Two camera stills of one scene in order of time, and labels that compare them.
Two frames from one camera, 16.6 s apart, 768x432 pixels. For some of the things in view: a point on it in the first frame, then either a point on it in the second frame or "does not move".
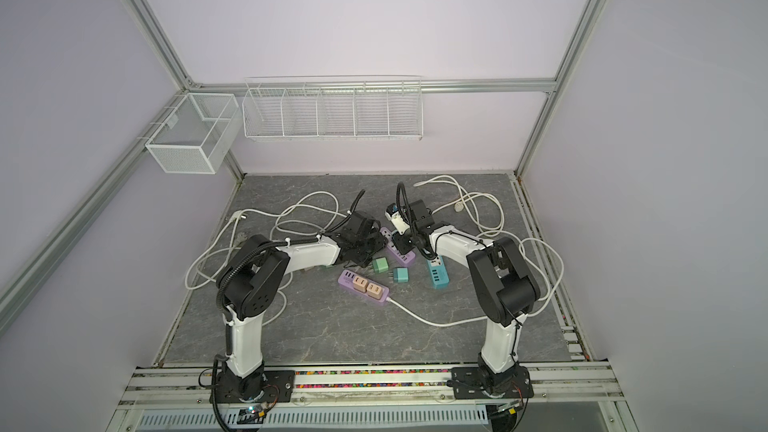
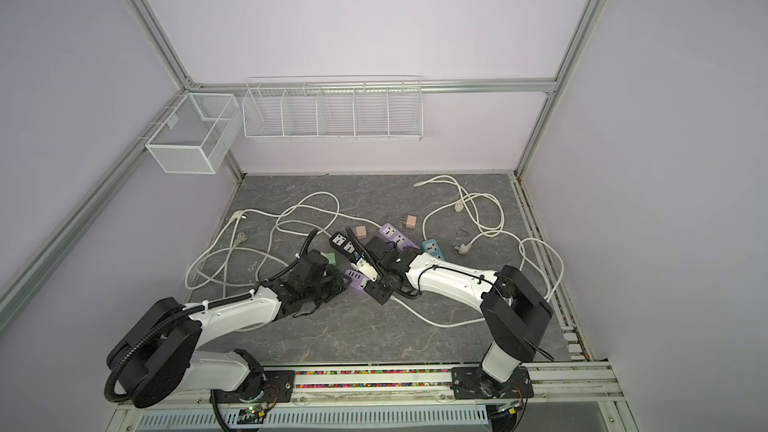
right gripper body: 406,242 → 379,289
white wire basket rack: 333,108 does not move
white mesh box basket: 191,139 does not move
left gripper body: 371,246 → 329,287
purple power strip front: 363,286 does not move
